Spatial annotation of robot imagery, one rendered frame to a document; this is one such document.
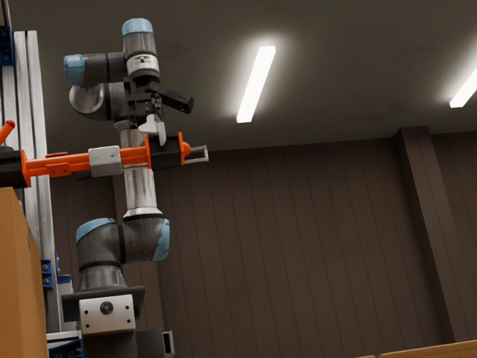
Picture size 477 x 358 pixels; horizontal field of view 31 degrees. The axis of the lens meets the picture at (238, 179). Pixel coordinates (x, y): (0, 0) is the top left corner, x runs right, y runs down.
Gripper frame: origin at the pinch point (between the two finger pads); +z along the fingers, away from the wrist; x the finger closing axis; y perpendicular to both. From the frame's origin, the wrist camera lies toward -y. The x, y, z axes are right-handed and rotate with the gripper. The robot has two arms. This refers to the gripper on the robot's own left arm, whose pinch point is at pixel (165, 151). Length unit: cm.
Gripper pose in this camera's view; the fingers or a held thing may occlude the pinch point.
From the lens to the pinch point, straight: 198.4
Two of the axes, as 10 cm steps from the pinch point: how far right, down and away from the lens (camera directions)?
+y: -9.8, 1.3, -1.3
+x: 0.6, -4.1, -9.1
